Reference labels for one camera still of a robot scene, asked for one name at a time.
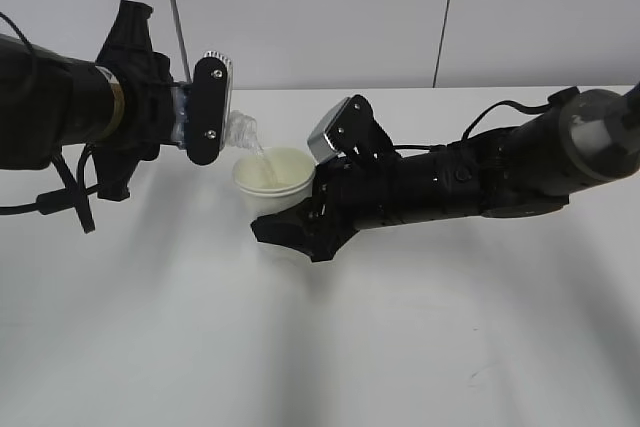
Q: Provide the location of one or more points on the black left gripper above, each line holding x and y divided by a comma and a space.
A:
147, 85

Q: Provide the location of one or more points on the clear green-label water bottle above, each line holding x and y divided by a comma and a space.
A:
240, 130

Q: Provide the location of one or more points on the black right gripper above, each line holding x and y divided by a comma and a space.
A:
346, 198

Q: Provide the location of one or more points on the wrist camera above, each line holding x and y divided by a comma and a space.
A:
207, 108
350, 129

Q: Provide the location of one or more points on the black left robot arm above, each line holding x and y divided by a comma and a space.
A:
120, 105

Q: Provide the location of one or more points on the white paper cup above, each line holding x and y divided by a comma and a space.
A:
275, 180

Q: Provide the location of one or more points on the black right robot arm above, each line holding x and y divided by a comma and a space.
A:
575, 141

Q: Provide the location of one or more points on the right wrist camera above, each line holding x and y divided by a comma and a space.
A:
350, 129

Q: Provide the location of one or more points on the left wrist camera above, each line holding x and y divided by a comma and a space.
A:
207, 108

